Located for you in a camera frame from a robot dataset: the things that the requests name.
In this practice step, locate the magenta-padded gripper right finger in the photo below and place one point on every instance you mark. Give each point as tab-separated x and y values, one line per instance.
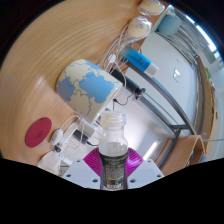
148	171

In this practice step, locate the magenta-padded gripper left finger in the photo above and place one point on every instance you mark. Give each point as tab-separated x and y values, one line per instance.
78	171

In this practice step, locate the clear bottle with dark label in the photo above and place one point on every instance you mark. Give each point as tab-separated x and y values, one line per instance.
113	160

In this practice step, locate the white desk lamp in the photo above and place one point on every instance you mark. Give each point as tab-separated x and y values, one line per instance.
151	150

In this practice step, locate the small white oval case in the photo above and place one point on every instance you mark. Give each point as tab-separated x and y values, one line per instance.
56	136

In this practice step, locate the flat round red coaster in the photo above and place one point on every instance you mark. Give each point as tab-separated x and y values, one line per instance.
38	132

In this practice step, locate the cream mug with blue patches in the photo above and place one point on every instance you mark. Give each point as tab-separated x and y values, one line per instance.
86	88

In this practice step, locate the black electric shaver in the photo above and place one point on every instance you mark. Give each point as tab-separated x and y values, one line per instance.
130	85

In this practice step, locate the teal pillow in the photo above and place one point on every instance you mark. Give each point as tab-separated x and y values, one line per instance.
169	23

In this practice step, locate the dark grey metal frame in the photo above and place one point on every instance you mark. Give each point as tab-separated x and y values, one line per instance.
166	100

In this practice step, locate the long wooden wall shelf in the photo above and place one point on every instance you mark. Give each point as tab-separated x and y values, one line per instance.
203	106

